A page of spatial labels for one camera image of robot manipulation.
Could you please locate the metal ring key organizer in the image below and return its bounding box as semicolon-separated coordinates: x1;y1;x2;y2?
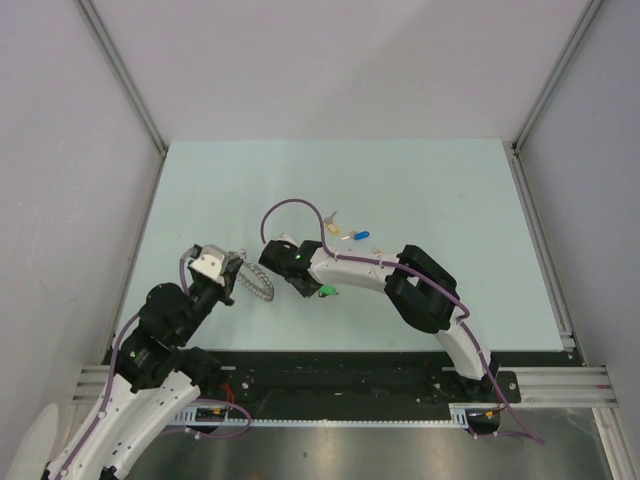
235;249;275;302

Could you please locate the green tag key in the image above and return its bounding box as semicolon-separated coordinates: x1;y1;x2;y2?
317;285;339;298

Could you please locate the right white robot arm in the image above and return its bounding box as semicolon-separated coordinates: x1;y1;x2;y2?
259;238;498;401

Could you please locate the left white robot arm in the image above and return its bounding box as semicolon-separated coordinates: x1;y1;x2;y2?
43;255;243;479

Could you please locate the yellow tag key far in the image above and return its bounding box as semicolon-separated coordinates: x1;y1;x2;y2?
323;211;340;236

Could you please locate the blue tag key far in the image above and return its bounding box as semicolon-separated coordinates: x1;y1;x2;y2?
341;230;370;241

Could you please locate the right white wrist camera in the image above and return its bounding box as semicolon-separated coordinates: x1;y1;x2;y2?
276;233;297;245

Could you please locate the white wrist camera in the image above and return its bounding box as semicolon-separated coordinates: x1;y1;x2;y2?
276;233;297;245
188;244;230;286

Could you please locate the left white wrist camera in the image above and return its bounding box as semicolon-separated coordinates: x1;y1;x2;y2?
188;244;230;286

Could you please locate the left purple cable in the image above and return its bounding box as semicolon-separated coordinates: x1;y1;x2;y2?
59;249;201;471

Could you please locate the purple cable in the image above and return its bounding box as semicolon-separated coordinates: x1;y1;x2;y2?
260;198;545;445
59;249;201;471

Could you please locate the grey slotted cable duct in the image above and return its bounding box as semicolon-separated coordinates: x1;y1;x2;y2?
168;405;469;429

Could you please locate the left aluminium rail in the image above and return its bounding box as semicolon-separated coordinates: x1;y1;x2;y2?
72;365;109;405

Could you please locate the aluminium rail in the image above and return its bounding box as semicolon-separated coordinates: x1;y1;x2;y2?
504;142;618;409
72;365;109;405

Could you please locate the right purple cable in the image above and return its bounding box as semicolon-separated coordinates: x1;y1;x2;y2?
260;198;545;445

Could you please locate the left aluminium frame post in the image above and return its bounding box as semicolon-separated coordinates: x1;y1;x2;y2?
74;0;168;159

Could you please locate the aluminium frame post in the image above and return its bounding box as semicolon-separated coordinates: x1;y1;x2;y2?
512;0;604;151
74;0;168;159

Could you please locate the right aluminium rail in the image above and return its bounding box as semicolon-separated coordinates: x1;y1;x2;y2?
504;142;618;409

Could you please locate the right aluminium frame post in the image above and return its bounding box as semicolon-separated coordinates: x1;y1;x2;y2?
512;0;604;151

